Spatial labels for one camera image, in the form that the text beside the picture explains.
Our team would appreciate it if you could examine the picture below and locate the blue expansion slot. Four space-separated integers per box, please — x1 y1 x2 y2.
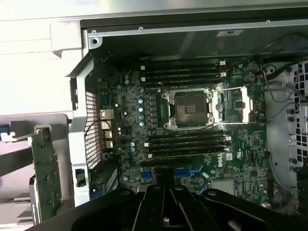
141 167 202 179

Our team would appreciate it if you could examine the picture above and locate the silver chipset heatsink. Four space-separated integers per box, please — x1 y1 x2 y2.
211 179 236 196

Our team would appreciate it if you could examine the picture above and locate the black RAM slot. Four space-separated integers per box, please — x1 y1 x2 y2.
147 145 231 152
141 80 226 88
140 68 227 75
140 61 227 69
140 74 227 81
147 133 230 141
144 140 232 146

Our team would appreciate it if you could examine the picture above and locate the green motherboard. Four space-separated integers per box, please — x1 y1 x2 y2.
96 57 274 209

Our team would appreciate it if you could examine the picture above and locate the CPU socket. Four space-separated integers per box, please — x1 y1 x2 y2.
161 88 215 131

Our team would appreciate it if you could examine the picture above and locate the open PC case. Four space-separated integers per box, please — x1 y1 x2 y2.
50 9 308 231

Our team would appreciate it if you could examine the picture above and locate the black intrusion switch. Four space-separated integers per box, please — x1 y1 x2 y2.
75 168 87 188

